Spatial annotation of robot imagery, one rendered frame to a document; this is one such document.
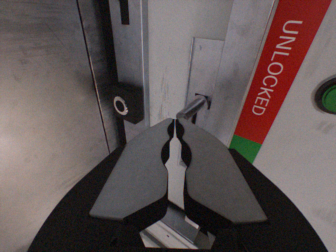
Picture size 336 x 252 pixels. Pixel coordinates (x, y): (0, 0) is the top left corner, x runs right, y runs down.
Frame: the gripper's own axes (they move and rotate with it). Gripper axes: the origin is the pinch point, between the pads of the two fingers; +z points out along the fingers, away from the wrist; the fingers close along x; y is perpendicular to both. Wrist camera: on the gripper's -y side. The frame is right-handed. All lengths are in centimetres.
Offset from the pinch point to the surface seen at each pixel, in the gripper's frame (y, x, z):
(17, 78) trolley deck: -1.5, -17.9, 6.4
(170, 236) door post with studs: 35.9, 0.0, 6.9
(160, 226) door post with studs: 35.1, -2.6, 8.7
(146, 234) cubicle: 43.8, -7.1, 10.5
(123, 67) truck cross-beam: -1.0, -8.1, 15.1
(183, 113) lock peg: 1.7, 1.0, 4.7
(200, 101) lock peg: 1.7, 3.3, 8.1
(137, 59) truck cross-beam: -2.4, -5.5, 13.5
